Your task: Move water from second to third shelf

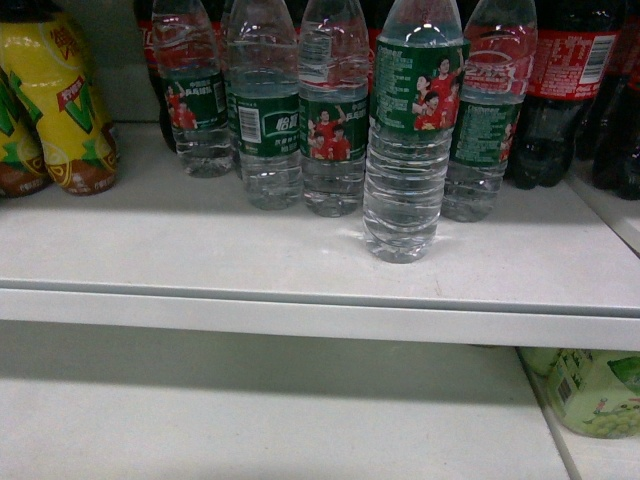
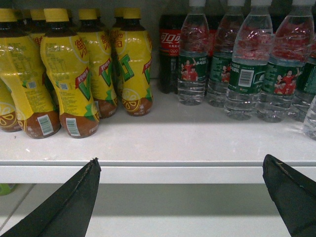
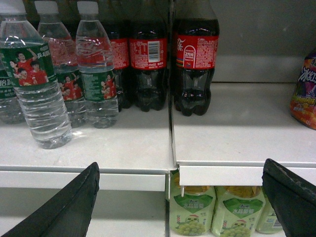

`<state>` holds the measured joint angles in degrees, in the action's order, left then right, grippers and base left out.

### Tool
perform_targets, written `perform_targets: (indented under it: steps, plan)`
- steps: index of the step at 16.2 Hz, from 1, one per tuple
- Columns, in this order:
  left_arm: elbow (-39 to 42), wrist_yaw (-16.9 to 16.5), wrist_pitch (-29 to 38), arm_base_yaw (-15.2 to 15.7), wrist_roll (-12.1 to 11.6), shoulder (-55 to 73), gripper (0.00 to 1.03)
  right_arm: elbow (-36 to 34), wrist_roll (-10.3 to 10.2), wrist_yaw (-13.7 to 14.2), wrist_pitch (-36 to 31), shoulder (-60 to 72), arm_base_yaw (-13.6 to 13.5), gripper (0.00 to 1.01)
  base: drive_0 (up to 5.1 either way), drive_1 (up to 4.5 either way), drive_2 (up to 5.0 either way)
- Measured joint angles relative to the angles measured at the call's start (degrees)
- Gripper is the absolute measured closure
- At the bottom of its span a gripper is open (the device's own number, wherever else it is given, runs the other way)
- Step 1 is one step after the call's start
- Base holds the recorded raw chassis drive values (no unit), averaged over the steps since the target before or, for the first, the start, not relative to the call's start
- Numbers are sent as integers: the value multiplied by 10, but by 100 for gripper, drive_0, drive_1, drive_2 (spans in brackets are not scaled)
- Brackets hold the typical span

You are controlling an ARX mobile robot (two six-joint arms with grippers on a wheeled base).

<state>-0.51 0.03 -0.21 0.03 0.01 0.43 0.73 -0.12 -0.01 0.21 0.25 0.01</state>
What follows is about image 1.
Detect cola bottle far right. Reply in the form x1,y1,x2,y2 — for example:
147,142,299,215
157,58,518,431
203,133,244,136
592,1,639,200

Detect cola bottle behind left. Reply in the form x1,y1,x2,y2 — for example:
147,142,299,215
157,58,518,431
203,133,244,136
133,0,176,152

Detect yellow lemon tea bottle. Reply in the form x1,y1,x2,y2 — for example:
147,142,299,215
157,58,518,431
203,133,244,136
1,1,118,196
1,71,51,198

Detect water bottle green label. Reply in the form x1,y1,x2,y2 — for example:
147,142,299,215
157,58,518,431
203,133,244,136
363,1,469,264

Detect cola bottle red label right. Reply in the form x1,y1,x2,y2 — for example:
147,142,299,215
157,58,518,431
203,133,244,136
508,1,627,190

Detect water bottle middle red players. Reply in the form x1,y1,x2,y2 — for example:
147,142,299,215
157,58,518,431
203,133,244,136
298,1,369,217

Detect water bottle barcode label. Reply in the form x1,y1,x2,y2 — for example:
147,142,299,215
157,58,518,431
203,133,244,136
227,1,302,210

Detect green grape drink bottle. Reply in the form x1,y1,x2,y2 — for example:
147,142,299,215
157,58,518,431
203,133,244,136
545,349,639,439

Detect water bottle right rear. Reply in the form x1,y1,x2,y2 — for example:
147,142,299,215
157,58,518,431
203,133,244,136
441,0,537,222

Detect yellow lemon tea bottle left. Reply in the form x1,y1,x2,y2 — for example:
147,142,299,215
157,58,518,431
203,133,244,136
1,71,51,198

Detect white metal shelf board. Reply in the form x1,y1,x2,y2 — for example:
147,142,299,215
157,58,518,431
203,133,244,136
1,123,639,350

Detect water bottle far left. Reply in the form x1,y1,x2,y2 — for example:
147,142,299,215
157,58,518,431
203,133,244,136
152,1,233,178

